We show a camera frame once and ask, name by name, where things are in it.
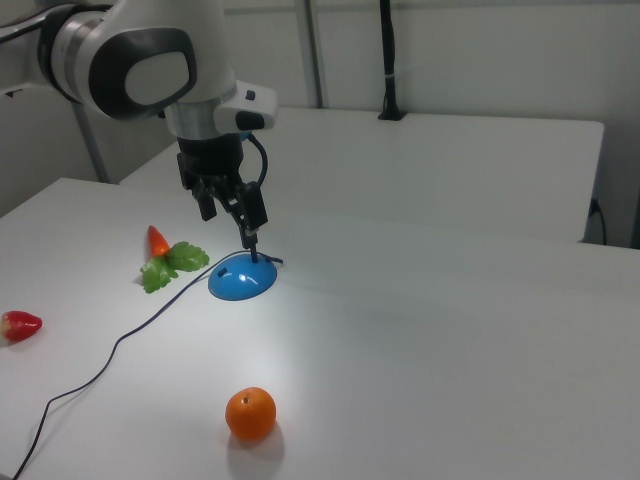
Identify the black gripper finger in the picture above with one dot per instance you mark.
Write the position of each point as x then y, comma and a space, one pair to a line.
206, 205
255, 205

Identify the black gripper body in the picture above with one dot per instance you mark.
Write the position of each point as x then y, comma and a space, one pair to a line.
210, 157

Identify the blue gooseneck desk lamp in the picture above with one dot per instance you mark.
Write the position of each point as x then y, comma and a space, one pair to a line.
240, 282

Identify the toy carrot with green leaves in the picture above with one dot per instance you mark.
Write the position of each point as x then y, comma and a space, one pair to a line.
180, 256

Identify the black pole with clamp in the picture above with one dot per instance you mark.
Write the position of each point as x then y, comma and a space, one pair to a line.
389, 60

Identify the orange toy mandarin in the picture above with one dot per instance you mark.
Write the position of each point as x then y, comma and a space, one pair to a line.
250, 412

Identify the red toy strawberry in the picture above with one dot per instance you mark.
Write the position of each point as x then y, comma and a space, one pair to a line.
20, 326

